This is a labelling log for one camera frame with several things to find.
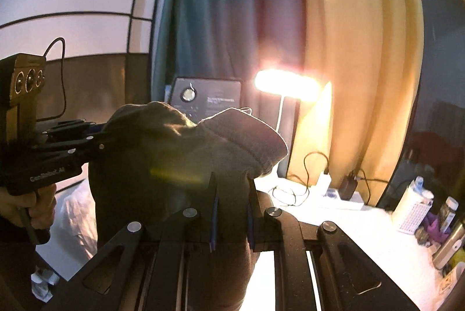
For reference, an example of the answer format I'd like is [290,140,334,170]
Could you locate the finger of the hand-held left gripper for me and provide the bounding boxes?
[35,135,108,161]
[44,118,107,138]

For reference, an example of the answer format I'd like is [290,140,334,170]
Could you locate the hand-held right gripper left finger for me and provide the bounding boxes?
[42,171,219,311]

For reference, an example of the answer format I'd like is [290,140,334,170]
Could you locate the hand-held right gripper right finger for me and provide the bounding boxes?
[247,177,420,311]

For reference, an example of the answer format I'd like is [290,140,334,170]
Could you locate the olive t-shirt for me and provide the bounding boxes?
[87,101,289,311]

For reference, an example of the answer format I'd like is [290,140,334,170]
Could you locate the person's left forearm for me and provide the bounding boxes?
[0,215,51,304]

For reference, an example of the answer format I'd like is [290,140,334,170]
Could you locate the person's left hand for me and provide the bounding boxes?
[0,184,58,235]

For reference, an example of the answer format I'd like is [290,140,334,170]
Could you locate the white crumpled cloth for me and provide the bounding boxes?
[36,182,99,302]

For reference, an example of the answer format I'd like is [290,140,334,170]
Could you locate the white charger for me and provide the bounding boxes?
[316,173,332,197]

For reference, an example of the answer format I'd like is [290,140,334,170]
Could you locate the white power strip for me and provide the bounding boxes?
[309,188,364,211]

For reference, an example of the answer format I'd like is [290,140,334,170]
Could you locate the black charger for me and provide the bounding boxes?
[339,175,358,201]

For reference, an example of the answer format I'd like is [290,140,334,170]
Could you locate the white desk lamp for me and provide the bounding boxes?
[253,69,322,137]

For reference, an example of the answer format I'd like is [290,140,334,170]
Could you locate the white plastic basket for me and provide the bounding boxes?
[392,184,434,235]

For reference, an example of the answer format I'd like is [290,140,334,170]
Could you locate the purple object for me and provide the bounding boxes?
[423,213,453,244]

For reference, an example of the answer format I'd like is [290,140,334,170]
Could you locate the teal curtain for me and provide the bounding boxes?
[151,0,306,181]

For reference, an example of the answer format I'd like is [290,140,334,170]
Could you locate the jar with white lid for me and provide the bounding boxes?
[438,197,459,233]

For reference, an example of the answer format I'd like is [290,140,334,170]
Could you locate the steel tumbler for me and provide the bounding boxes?
[432,222,465,270]

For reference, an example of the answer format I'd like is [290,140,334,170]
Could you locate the white printed mug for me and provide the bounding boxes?
[438,265,464,299]

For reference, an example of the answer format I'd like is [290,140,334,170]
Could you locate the yellow curtain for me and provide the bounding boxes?
[287,0,425,206]

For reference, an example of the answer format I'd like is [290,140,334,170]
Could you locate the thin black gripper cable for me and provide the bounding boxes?
[36,38,67,122]

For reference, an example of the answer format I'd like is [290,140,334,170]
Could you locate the black braided cable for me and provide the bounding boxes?
[16,206,40,246]

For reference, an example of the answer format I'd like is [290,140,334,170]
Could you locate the black charger cable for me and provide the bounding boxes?
[350,169,400,188]
[271,151,329,208]

